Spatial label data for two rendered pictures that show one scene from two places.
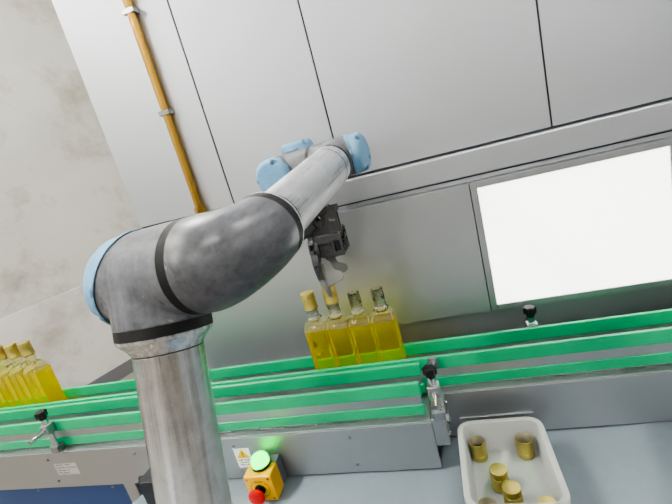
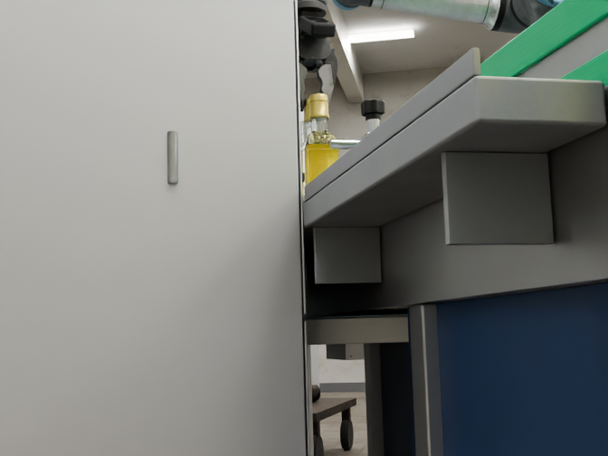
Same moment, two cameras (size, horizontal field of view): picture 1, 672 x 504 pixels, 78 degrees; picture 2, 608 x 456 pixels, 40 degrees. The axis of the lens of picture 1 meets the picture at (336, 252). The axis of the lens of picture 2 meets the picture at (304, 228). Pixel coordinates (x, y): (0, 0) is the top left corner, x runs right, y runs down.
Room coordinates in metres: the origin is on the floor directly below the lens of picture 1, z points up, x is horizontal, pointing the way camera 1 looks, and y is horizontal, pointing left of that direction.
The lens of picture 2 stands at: (1.72, 1.39, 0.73)
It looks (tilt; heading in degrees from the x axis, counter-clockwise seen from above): 7 degrees up; 242
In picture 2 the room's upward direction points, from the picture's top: 2 degrees counter-clockwise
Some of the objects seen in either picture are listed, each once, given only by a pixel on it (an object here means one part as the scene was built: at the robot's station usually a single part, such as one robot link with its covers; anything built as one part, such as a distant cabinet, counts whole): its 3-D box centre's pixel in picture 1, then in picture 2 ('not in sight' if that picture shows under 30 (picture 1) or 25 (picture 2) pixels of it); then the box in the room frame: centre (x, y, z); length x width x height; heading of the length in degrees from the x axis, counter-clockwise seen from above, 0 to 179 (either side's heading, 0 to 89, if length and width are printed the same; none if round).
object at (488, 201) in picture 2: not in sight; (342, 234); (1.22, 0.56, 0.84); 0.95 x 0.09 x 0.11; 74
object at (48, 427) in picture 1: (42, 437); not in sight; (1.03, 0.90, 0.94); 0.07 x 0.04 x 0.13; 164
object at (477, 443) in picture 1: (478, 449); not in sight; (0.75, -0.19, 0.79); 0.04 x 0.04 x 0.04
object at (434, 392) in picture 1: (434, 385); not in sight; (0.79, -0.13, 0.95); 0.17 x 0.03 x 0.12; 164
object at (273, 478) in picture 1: (265, 478); not in sight; (0.84, 0.30, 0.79); 0.07 x 0.07 x 0.07; 74
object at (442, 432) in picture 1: (441, 417); not in sight; (0.81, -0.13, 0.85); 0.09 x 0.04 x 0.07; 164
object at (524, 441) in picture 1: (524, 446); not in sight; (0.73, -0.28, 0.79); 0.04 x 0.04 x 0.04
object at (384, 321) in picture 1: (390, 345); not in sight; (0.93, -0.07, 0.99); 0.06 x 0.06 x 0.21; 74
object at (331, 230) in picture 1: (324, 232); (308, 38); (0.96, 0.01, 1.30); 0.09 x 0.08 x 0.12; 75
